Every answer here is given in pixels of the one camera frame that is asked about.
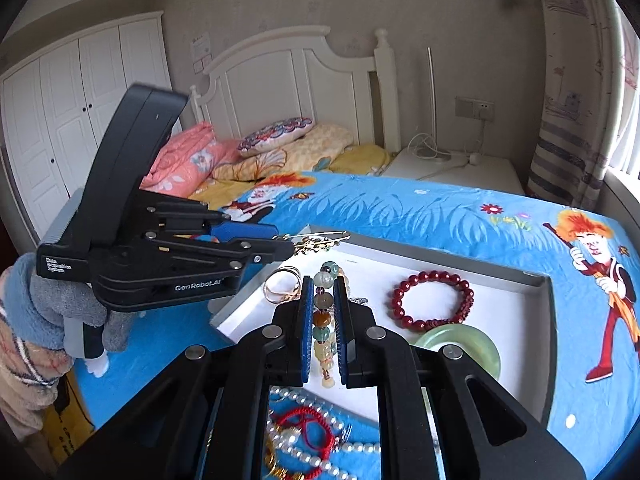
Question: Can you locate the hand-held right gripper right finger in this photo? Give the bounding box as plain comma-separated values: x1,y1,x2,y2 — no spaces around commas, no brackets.
332,276,586,480

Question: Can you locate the thin white pearl necklace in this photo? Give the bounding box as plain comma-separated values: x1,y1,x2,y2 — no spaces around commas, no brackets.
268,386,382,480

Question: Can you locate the window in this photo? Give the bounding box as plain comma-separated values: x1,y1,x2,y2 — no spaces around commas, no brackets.
602,5,640,181

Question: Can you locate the pale yellow pillow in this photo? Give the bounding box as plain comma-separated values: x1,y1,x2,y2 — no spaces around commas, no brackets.
212,124,355,183

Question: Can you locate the red string bracelet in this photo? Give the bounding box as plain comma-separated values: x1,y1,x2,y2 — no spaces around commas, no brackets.
270,406,346,480

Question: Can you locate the paper wall note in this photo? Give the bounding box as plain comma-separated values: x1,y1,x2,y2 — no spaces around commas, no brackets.
191,32,213,73

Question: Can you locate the dark red bead bracelet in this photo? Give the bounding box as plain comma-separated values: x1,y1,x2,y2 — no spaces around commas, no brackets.
389,270,475,332

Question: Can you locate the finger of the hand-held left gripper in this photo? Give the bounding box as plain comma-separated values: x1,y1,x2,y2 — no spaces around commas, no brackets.
141,199,279,244
144,233,297,266

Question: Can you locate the blue printed bed sheet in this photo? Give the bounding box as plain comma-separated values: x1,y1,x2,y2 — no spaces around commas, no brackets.
75,170,640,480

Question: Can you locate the silver cardboard box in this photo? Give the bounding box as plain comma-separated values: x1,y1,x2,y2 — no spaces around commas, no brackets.
209,224,556,426

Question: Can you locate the wall socket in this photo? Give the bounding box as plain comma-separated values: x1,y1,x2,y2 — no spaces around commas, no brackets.
455,96,496,122

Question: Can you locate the yellow bag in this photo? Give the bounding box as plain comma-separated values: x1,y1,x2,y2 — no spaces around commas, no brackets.
42,370,96,466

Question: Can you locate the white wooden headboard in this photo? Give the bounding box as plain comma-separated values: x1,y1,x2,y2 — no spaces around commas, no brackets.
189,25,403,153

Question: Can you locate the person's left forearm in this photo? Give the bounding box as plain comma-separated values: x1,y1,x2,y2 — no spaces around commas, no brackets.
0,252,131,441

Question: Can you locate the white nightstand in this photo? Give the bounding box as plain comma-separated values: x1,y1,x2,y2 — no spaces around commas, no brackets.
382,152,526,196

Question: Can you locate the multicolour stone bead bracelet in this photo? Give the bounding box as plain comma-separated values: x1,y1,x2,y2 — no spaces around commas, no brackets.
311,260,351,391

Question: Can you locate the white wardrobe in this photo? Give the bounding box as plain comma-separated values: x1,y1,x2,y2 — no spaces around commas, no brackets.
0,10,173,241

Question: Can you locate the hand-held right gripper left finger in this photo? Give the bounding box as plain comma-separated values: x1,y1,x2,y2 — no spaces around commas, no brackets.
57,276,316,480

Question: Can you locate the printed curtain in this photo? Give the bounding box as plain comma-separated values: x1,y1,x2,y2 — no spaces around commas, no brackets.
527,0,626,211

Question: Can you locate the pale green jade disc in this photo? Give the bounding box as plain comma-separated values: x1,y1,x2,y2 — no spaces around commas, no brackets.
412,323,502,381

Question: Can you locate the gold bangle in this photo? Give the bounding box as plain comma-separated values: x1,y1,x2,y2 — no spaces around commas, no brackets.
265,440,282,480

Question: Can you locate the gold scarf ring buckle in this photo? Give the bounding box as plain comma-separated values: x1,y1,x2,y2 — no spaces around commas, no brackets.
262,266,303,306

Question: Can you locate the round patterned pillow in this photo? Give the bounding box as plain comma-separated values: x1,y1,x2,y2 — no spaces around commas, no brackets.
237,116,313,158

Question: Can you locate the pink floral quilt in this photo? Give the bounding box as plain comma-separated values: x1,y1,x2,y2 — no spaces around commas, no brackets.
141,121,241,196

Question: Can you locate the gold pin brooch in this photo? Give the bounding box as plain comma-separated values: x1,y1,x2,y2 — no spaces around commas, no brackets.
272,230,351,256

